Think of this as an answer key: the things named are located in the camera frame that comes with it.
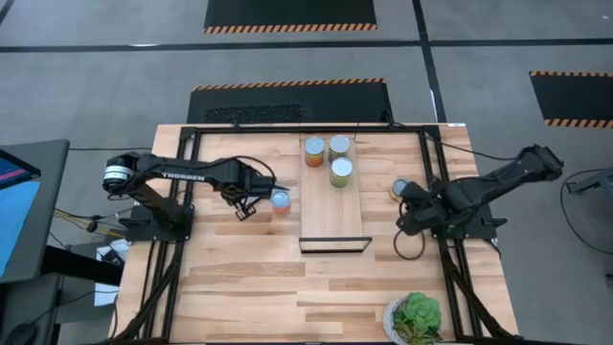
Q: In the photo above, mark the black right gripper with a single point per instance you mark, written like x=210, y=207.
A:
x=419, y=206

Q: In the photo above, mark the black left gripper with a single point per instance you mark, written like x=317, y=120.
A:
x=261, y=185

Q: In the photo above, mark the orange can with circle pattern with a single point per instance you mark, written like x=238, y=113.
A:
x=281, y=199

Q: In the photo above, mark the yellow can with red print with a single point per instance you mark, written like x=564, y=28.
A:
x=396, y=189

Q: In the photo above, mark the yellow and orange label can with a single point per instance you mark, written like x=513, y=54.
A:
x=314, y=146

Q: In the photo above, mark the green can with yellow fruit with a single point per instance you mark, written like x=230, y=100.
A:
x=341, y=167

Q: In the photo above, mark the dark green label can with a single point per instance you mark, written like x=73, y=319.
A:
x=339, y=144

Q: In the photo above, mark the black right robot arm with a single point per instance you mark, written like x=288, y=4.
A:
x=503, y=179

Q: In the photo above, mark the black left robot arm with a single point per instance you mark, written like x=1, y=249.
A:
x=182, y=175

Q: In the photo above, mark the black hazard-striped floor mat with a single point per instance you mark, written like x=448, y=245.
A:
x=574, y=98
x=287, y=12
x=335, y=103

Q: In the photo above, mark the green succulent plant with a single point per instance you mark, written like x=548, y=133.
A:
x=421, y=311

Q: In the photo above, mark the white woven plant pot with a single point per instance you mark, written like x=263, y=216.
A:
x=389, y=321

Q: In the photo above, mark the grey stand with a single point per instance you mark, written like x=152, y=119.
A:
x=598, y=182

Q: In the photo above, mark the white paper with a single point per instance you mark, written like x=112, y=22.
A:
x=105, y=294

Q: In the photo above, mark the black desk bar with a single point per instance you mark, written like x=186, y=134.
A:
x=81, y=268

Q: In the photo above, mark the computer monitor with blue screen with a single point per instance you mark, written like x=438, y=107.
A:
x=19, y=215

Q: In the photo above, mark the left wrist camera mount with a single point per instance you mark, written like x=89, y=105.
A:
x=245, y=211

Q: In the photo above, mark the wooden shelf with black frame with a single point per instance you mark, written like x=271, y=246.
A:
x=330, y=215

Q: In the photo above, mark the black metal rig frame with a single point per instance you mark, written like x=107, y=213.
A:
x=306, y=129

